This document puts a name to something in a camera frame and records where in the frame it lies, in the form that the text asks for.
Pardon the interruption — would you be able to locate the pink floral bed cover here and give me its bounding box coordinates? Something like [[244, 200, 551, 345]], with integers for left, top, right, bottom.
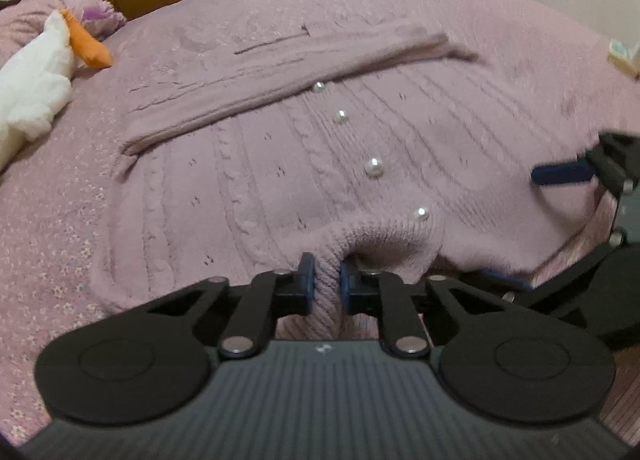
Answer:
[[1, 0, 639, 443]]

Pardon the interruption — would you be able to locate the small box at bedside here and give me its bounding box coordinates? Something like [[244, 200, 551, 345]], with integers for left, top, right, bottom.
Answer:
[[608, 39, 639, 78]]

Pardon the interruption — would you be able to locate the pink folded quilt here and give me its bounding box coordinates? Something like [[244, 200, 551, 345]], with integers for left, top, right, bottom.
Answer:
[[0, 0, 127, 66]]

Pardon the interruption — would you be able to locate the pink knit cardigan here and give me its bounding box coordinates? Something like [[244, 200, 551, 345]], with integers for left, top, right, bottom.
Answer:
[[91, 21, 602, 339]]

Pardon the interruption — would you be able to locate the white plush goose toy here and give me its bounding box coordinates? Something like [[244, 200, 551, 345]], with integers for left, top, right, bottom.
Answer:
[[1, 9, 113, 167]]

